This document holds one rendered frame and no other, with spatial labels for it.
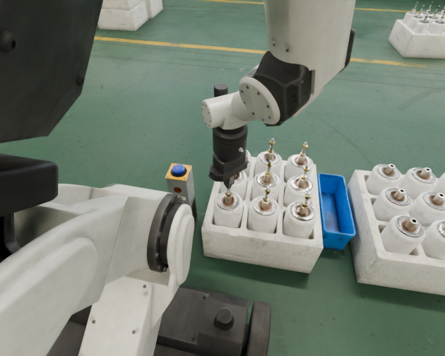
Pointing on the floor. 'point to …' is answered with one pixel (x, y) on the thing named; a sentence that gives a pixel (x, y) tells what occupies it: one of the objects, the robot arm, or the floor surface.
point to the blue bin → (335, 212)
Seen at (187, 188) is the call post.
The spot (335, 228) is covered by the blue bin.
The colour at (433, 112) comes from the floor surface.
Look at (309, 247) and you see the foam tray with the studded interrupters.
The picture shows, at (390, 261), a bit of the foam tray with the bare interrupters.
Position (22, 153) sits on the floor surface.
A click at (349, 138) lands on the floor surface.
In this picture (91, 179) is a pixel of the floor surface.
